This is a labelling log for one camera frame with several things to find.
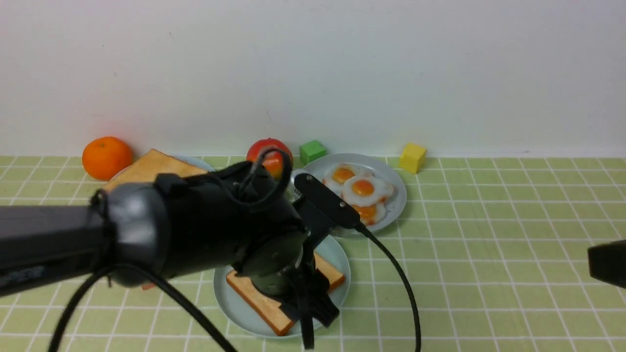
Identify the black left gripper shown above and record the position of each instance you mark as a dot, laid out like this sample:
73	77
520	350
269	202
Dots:
281	266

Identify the toast slice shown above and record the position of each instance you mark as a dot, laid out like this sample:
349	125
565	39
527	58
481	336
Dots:
268	308
146	169

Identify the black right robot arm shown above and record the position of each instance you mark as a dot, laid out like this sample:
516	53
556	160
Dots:
607	263

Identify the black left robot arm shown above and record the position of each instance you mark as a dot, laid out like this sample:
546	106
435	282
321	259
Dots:
174	226

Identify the teal empty front plate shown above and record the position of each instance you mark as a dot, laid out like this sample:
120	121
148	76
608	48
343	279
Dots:
244	316

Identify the grey plate with eggs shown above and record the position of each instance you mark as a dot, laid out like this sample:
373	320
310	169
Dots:
394	205

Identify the red apple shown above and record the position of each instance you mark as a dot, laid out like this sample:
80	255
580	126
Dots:
273	162

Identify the green cube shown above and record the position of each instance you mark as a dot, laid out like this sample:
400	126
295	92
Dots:
311	151

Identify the yellow cube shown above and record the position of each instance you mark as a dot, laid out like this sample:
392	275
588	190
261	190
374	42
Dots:
412	158

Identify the grey plate with toast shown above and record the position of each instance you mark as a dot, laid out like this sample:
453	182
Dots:
197	162

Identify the orange fruit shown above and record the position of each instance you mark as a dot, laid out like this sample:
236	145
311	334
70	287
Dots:
104	157

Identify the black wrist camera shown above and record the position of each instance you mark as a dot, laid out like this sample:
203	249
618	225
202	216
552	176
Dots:
321	210

